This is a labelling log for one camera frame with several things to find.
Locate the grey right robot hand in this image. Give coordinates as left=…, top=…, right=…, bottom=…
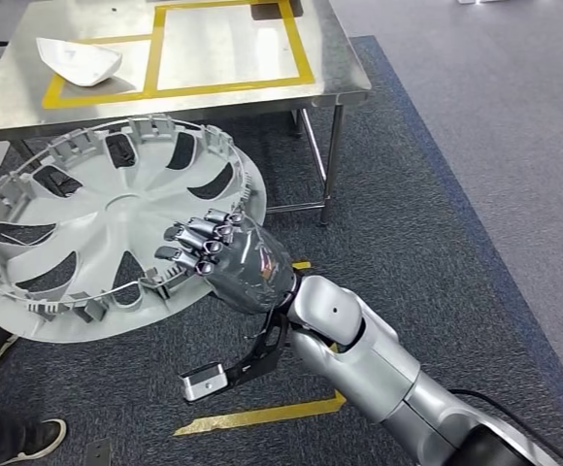
left=154, top=209, right=297, bottom=316

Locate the silver plastic wheel cover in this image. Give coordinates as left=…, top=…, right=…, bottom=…
left=0, top=114, right=268, bottom=344

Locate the white plastic shell part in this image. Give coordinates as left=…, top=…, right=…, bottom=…
left=36, top=37, right=123, bottom=88

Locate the stainless steel workbench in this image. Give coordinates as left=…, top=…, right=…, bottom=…
left=0, top=0, right=373, bottom=227

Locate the person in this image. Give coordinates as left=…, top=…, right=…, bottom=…
left=0, top=302, right=67, bottom=466

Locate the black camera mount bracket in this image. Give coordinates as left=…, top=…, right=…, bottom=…
left=223, top=312, right=291, bottom=387

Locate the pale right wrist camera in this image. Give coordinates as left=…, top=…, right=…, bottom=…
left=179, top=361, right=229, bottom=403

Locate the dark metal bracket plate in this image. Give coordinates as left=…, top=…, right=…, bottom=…
left=84, top=438, right=113, bottom=466

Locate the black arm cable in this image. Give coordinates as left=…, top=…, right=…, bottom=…
left=448, top=387, right=563, bottom=466

